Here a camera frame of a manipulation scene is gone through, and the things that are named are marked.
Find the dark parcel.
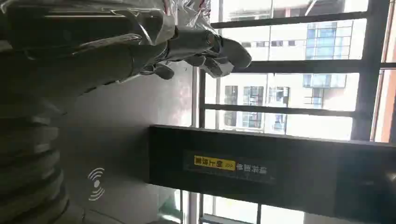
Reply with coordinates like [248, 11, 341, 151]
[0, 0, 215, 50]

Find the pale building outside window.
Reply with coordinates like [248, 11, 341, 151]
[216, 0, 396, 143]

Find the yellow label with black print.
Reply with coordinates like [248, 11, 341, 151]
[193, 155, 237, 172]

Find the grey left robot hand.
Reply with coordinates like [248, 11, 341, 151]
[0, 28, 253, 117]

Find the dark metal window frame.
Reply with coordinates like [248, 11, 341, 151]
[191, 0, 396, 224]

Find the black machine housing with label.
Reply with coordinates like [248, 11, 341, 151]
[148, 124, 396, 224]

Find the grey panel with white wave symbol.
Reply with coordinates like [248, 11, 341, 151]
[57, 61, 200, 224]

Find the ribbed grey left arm sleeve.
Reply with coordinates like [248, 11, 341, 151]
[0, 103, 85, 224]

